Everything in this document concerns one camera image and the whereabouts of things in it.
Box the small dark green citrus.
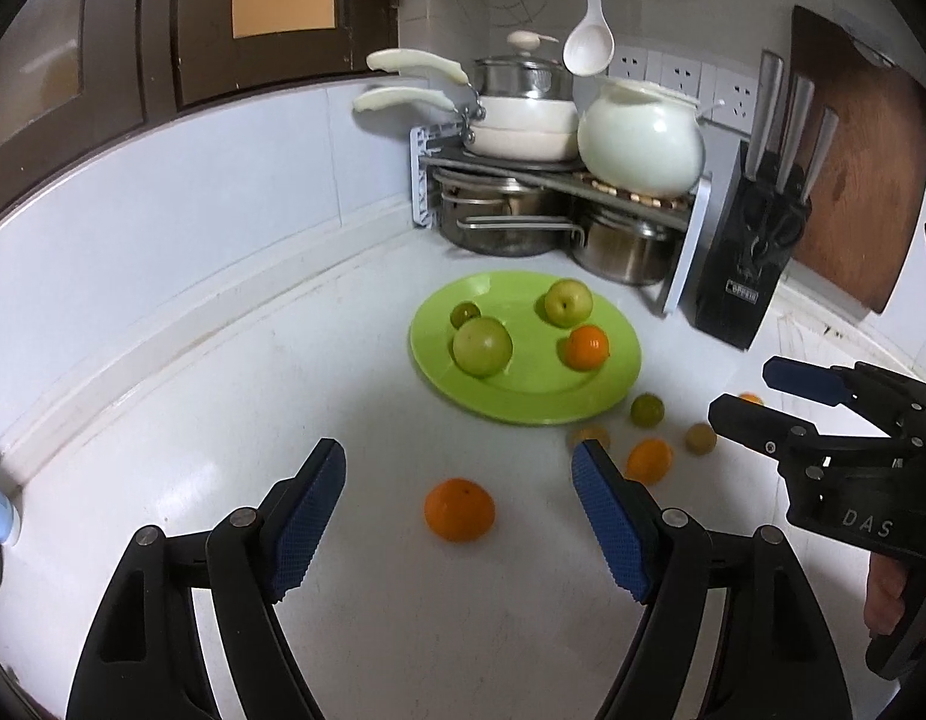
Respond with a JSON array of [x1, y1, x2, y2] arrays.
[[449, 301, 481, 328]]

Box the black knife block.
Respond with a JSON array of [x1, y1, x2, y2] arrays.
[[694, 50, 838, 349]]

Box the green plate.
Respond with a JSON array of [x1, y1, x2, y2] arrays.
[[409, 270, 642, 426]]

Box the right hand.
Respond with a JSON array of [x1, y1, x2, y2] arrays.
[[863, 554, 907, 635]]

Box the wall power sockets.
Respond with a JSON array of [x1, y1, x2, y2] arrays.
[[607, 44, 757, 135]]

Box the wooden cutting board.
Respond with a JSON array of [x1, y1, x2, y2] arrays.
[[790, 5, 926, 314]]

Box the cream saucepan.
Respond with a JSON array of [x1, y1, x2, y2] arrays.
[[352, 86, 579, 163]]

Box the green citrus near plate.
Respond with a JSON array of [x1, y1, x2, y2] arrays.
[[630, 394, 666, 429]]

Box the steel pot lower right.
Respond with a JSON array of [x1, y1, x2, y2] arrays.
[[570, 211, 679, 286]]

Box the grey white pot rack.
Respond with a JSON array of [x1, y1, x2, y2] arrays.
[[409, 124, 712, 316]]

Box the small orange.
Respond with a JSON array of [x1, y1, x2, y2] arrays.
[[624, 437, 675, 486], [738, 392, 764, 405]]

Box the steel pot with lid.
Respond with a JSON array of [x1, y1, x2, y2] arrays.
[[365, 29, 577, 103]]

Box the steel pan lower left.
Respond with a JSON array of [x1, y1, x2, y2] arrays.
[[433, 167, 582, 259]]

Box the white ladle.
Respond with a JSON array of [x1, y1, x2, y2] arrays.
[[562, 0, 616, 78]]

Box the beaded wooden trivet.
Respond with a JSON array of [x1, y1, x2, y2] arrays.
[[573, 171, 692, 211]]

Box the brown kiwi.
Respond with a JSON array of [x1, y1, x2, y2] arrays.
[[567, 424, 613, 452], [684, 422, 718, 457]]

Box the dark wooden window frame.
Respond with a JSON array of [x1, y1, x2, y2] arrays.
[[0, 0, 398, 221]]

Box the green apple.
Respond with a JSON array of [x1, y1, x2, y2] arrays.
[[451, 317, 513, 379], [543, 278, 593, 328]]

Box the large orange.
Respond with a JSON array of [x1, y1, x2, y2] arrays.
[[562, 325, 611, 371]]

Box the white ceramic pot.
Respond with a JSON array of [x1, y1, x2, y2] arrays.
[[577, 76, 725, 199]]

